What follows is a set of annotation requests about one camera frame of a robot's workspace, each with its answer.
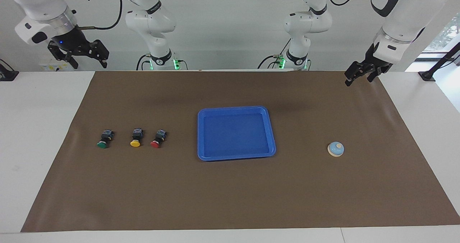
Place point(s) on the black stand with boom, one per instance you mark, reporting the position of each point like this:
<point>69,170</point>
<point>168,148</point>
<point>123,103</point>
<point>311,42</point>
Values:
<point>427,74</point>

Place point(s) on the yellow mushroom push button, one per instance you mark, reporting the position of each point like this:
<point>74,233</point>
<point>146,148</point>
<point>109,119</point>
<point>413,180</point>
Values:
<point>136,138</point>

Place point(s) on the white power strip box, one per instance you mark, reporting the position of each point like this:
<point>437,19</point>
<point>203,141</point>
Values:
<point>48,67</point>

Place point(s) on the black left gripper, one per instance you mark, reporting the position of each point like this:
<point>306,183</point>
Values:
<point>377,59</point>

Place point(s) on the red mushroom push button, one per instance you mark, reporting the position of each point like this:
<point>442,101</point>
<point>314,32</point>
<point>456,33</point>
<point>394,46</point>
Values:
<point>158,138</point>

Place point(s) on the black table clamp mount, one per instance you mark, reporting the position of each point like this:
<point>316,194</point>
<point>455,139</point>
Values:
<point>7,74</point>

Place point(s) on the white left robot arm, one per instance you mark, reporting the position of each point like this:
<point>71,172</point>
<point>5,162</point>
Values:
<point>305,23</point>

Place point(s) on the brown table mat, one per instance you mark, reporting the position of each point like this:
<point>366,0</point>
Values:
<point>230,192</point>

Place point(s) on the light blue call bell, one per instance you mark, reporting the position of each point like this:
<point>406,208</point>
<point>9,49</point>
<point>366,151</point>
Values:
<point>336,149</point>

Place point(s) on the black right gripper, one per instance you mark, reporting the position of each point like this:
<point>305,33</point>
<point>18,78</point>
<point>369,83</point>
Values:
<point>73,41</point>

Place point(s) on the green mushroom push button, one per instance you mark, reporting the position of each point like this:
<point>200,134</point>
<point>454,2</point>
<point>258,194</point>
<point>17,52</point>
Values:
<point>105,139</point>

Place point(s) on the blue plastic tray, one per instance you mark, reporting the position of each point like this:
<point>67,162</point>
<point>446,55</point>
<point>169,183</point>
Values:
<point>235,135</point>

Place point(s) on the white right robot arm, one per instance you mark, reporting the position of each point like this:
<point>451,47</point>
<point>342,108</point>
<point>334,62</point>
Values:
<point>151,20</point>

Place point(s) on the window with greenery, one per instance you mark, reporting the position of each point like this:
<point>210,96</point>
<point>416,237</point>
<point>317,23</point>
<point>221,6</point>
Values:
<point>445,34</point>

